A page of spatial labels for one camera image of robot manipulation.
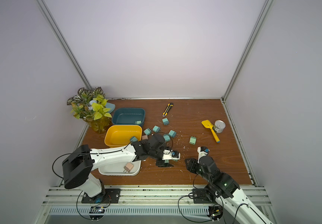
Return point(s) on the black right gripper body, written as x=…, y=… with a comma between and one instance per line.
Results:
x=192, y=164

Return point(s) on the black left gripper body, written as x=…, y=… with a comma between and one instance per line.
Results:
x=157, y=156

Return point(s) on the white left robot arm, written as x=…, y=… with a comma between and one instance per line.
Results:
x=117, y=161

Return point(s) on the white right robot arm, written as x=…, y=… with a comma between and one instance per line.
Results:
x=225, y=191

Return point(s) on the yellow storage bin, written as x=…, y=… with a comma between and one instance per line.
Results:
x=120, y=135

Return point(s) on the white storage bin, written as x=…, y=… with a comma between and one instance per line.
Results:
x=117, y=169

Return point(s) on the teal storage bin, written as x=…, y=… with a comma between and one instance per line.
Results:
x=128, y=116

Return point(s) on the yellow toy shovel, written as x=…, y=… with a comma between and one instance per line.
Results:
x=207, y=124

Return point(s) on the silver tin can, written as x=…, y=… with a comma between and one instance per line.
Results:
x=219, y=126

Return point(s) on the yellow black utility knife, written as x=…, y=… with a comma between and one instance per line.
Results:
x=168, y=108

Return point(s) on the light blue dish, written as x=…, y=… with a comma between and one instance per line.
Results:
x=110, y=106

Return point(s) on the potted green plant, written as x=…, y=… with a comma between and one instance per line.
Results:
x=90, y=106

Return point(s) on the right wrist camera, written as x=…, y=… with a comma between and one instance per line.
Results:
x=202, y=151

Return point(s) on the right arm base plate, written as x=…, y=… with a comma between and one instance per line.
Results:
x=203, y=196

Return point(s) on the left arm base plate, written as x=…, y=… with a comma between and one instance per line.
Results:
x=107, y=196

